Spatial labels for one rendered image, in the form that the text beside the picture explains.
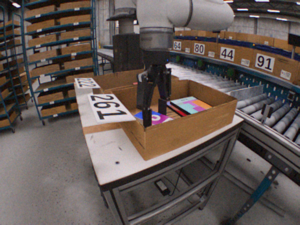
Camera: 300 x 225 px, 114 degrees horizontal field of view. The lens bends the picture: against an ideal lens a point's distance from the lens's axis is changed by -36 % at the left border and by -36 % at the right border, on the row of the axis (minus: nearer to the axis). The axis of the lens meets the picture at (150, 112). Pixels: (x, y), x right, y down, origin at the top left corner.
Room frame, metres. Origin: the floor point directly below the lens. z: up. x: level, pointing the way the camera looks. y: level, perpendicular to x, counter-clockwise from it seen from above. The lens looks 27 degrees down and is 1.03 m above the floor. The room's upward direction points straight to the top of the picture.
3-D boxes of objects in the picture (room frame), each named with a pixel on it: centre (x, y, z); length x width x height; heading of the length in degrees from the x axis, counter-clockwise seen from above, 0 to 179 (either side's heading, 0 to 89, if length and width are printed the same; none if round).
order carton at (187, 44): (1.98, -0.52, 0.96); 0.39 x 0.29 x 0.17; 26
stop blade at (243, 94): (0.76, -0.62, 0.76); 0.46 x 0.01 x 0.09; 116
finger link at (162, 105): (0.45, -0.04, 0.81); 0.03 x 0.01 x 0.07; 51
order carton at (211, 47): (1.63, -0.69, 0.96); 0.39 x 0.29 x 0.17; 26
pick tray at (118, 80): (0.74, 0.09, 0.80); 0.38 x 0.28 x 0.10; 121
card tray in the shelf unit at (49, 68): (1.81, 1.45, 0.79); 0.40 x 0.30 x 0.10; 117
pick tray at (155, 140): (0.48, -0.09, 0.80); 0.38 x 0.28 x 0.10; 118
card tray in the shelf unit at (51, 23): (1.80, 1.45, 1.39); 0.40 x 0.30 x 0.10; 114
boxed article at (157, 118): (0.42, -0.02, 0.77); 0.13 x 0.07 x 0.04; 51
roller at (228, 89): (0.90, -0.55, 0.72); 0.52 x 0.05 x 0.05; 116
